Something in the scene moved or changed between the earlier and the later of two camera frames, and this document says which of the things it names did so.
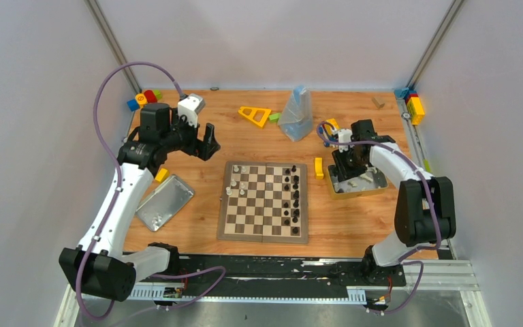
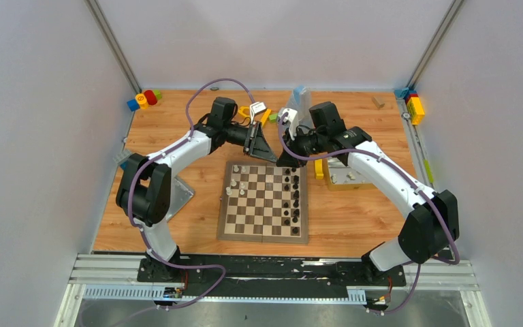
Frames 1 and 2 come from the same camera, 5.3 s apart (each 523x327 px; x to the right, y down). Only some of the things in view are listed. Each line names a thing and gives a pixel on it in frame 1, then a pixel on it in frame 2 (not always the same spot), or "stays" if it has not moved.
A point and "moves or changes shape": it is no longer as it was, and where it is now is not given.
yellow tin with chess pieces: (370, 182) moves or changes shape
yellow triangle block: (267, 111) stays
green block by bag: (274, 118) stays
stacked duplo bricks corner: (414, 104) stays
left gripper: (200, 146) to (250, 139)
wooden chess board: (263, 202) stays
